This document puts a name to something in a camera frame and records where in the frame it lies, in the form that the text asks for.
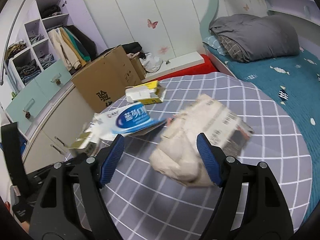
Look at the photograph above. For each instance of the blue plaid pillow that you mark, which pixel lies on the blue plaid pillow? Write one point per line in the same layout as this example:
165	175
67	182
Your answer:
212	42

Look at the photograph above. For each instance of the small orange butterfly sticker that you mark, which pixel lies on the small orange butterfly sticker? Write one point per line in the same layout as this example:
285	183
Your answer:
246	7

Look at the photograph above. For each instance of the beige paper package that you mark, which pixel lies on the beige paper package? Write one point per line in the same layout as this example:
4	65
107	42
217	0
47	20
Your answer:
190	130

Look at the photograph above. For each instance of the wide mint drawer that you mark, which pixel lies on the wide mint drawer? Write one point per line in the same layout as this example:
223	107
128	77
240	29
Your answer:
20	102

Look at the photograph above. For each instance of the folded dark clothes stack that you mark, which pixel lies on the folded dark clothes stack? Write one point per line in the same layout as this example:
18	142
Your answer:
27	70

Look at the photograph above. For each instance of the black folded clothes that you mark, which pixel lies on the black folded clothes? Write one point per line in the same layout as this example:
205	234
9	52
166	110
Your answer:
51	10

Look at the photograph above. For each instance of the large cardboard box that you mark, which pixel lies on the large cardboard box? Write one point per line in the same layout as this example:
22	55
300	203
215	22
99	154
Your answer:
105	80

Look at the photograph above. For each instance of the lilac bed shelf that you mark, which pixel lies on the lilac bed shelf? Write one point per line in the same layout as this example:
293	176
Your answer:
295	5

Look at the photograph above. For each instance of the faded pink butterfly sticker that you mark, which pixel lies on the faded pink butterfly sticker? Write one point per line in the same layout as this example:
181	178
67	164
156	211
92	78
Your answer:
162	49

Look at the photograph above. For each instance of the small red white packet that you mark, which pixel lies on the small red white packet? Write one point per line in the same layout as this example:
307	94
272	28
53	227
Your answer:
170	120

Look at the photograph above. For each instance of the olive clothes pile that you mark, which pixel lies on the olive clothes pile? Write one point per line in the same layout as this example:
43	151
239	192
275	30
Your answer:
16	47

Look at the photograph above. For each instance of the black hair clip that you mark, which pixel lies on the black hair clip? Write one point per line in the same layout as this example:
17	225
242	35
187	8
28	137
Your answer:
167	61

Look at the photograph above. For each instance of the cream hanging jacket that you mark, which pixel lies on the cream hanging jacket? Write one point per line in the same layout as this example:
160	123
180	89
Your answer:
62	50

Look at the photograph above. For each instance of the white wardrobe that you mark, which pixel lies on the white wardrobe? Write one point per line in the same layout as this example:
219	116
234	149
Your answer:
175	10

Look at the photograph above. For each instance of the tan hanging garment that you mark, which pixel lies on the tan hanging garment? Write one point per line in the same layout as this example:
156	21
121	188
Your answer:
72	47

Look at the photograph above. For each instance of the teal printed bed sheet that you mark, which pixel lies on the teal printed bed sheet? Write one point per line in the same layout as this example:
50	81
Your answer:
287	97

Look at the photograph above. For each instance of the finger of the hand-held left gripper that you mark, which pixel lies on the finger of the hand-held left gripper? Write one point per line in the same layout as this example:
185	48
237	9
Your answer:
13	150

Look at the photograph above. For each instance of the bunched black garment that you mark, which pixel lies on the bunched black garment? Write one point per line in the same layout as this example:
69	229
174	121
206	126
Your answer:
132	47

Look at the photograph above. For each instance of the white platform step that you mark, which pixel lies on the white platform step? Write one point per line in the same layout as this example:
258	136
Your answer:
182	60

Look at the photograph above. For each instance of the grey folded garment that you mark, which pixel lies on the grey folded garment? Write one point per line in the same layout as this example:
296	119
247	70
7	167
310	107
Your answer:
37	38

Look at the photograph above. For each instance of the blue toothpaste box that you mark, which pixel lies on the blue toothpaste box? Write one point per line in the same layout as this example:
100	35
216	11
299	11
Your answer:
132	120

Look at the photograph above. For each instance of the mint bunk bed frame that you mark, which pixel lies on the mint bunk bed frame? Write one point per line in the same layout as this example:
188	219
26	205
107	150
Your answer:
213	2

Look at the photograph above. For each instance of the black hanging coat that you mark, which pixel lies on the black hanging coat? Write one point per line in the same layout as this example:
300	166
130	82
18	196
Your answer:
85	42

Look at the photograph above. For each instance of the olive white carton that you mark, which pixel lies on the olive white carton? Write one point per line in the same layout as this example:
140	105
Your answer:
82	143

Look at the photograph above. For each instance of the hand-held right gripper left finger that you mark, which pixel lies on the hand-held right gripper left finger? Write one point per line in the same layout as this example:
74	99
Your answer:
111	160

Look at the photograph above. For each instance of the green hanging garment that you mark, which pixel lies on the green hanging garment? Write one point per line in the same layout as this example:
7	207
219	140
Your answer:
77	43

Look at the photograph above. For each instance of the crumpled white plastic bag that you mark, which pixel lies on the crumpled white plastic bag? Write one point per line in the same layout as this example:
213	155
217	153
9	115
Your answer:
151	62

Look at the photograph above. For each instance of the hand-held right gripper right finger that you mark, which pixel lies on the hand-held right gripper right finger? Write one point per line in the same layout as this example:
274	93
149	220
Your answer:
208	160

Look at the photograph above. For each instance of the folded jeans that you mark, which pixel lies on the folded jeans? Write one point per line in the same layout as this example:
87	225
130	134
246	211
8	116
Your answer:
46	60

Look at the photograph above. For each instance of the narrow mint drawer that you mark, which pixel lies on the narrow mint drawer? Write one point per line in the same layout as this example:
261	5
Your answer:
50	75

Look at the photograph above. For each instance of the yellow white carton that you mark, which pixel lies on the yellow white carton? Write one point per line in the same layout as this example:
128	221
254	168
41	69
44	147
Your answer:
147	93

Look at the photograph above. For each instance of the lilac stair cabinet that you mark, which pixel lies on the lilac stair cabinet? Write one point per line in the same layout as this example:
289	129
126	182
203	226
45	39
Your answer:
31	26

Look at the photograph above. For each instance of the small cardboard box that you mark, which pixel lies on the small cardboard box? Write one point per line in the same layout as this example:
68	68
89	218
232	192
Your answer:
137	67

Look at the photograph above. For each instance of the white low cabinet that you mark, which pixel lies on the white low cabinet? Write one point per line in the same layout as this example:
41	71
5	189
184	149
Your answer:
50	130

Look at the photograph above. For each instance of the grey checked tablecloth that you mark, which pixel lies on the grey checked tablecloth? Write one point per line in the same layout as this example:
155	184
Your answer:
162	205

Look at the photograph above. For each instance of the grey duvet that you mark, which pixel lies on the grey duvet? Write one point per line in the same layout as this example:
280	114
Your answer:
262	35

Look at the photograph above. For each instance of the white printed packet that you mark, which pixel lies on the white printed packet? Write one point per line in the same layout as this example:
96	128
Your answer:
100	127

